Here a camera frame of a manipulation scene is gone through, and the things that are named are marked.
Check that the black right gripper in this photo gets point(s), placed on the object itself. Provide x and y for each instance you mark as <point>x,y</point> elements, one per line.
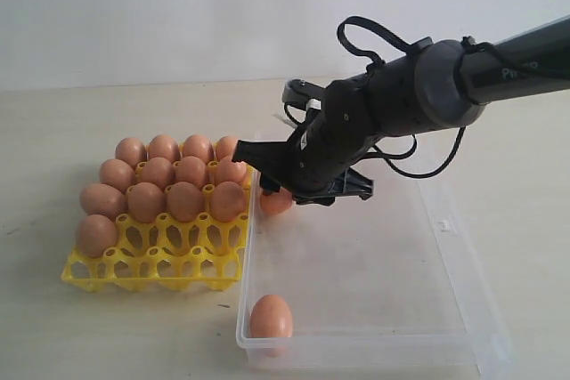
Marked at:
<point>314,164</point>

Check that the brown egg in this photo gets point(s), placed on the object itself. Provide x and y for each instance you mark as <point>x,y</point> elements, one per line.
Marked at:
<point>227,201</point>
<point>229,171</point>
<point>164,146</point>
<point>185,201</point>
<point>145,201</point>
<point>225,147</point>
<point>95,234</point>
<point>271,317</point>
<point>193,170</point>
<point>159,171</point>
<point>276,202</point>
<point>131,150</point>
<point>99,198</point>
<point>117,174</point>
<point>199,146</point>

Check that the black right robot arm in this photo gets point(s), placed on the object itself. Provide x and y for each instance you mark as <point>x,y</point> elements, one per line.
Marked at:
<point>433,86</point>

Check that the yellow plastic egg tray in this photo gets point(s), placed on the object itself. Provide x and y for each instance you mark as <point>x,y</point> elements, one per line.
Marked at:
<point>168,253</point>

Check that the clear plastic storage box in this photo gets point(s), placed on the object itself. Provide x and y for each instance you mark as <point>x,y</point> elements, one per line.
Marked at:
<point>388,282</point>

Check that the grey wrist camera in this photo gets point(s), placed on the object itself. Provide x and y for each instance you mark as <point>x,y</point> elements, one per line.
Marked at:
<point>297,93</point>

